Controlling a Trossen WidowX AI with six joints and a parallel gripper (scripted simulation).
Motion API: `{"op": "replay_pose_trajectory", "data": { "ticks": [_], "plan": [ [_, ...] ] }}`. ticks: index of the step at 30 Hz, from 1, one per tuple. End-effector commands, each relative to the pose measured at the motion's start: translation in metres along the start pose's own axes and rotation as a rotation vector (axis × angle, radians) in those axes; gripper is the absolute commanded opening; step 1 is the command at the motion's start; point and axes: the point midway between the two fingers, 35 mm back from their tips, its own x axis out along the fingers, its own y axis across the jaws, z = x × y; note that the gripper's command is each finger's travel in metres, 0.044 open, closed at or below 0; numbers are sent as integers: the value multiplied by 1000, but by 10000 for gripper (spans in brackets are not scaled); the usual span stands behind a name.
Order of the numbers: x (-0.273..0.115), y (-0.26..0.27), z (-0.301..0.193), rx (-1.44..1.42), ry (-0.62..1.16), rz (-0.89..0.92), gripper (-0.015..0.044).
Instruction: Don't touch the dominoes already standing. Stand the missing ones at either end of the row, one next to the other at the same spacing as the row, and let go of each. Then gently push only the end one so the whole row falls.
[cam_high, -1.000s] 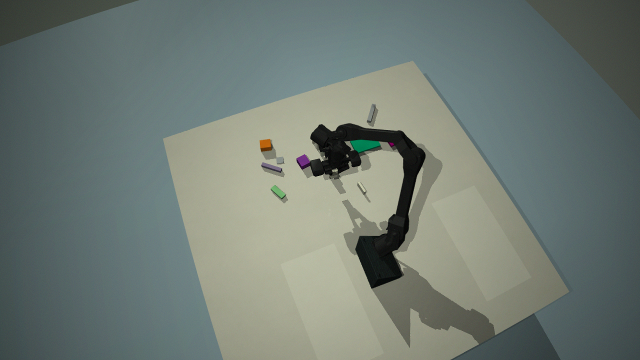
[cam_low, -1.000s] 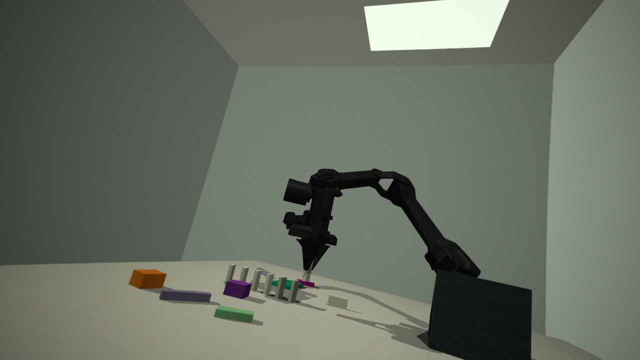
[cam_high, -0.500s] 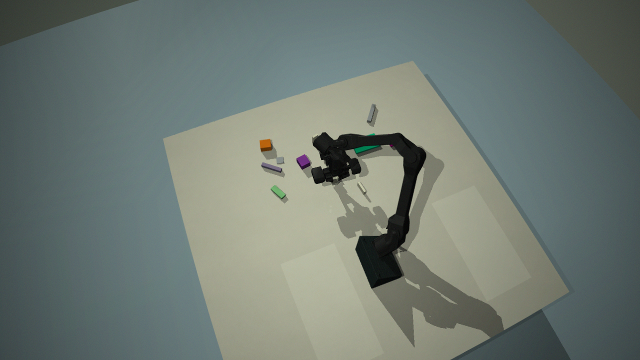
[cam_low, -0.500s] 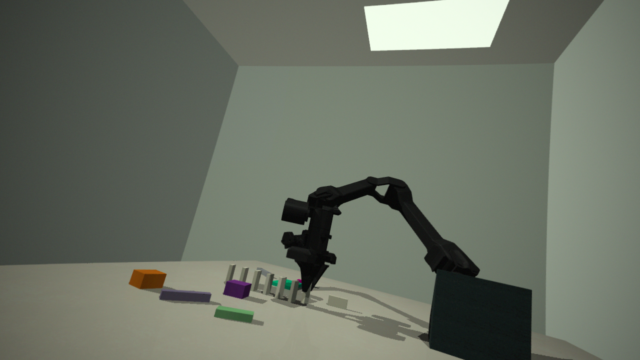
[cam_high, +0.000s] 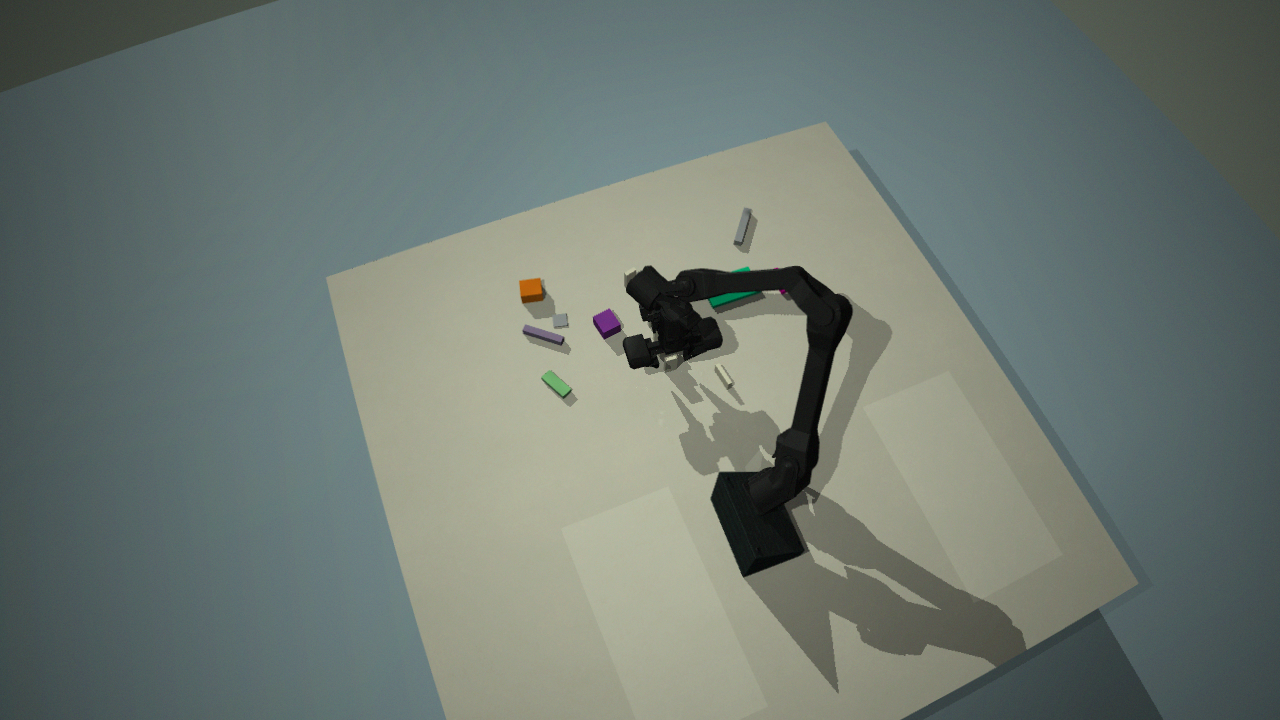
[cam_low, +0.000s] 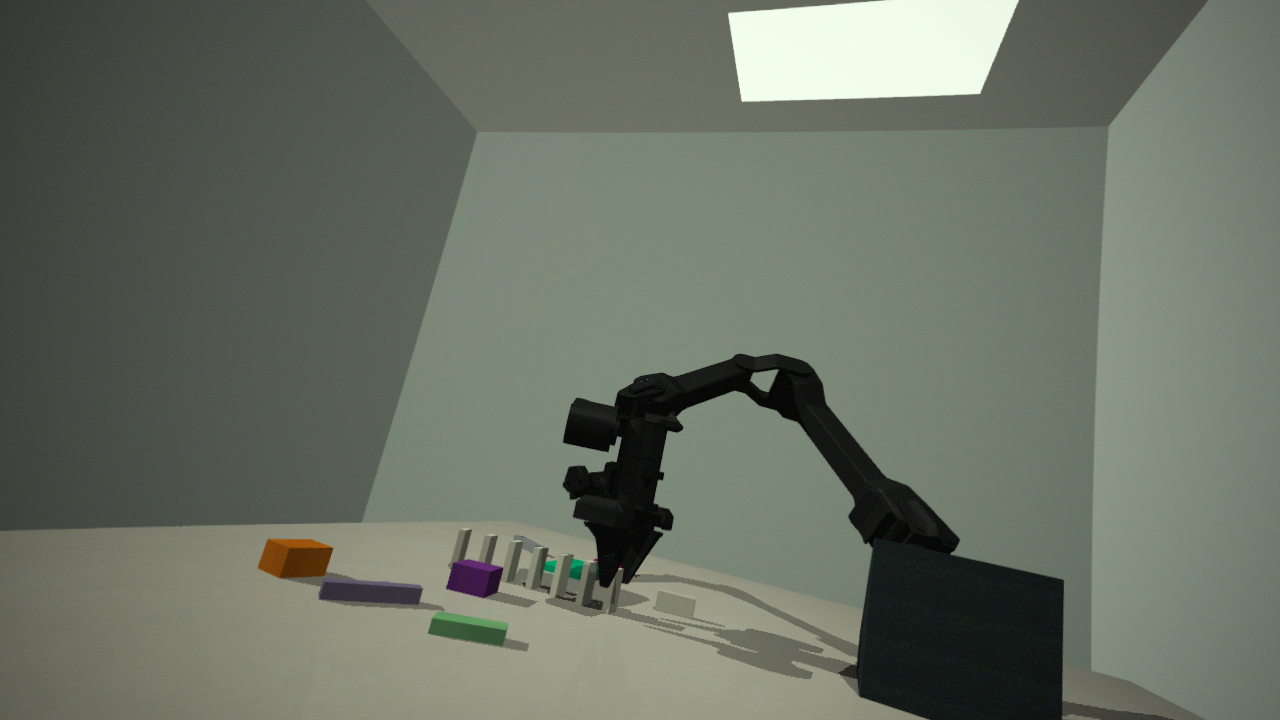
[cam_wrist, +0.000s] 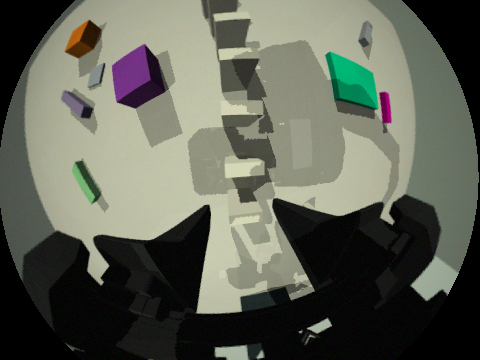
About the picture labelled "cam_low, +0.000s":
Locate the orange block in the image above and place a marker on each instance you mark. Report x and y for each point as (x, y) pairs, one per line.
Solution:
(295, 558)

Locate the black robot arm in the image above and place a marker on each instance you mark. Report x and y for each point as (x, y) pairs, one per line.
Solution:
(645, 410)

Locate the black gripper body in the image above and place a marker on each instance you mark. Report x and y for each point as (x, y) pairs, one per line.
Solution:
(631, 499)

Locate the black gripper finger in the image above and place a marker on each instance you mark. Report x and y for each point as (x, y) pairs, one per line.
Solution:
(612, 546)
(642, 544)

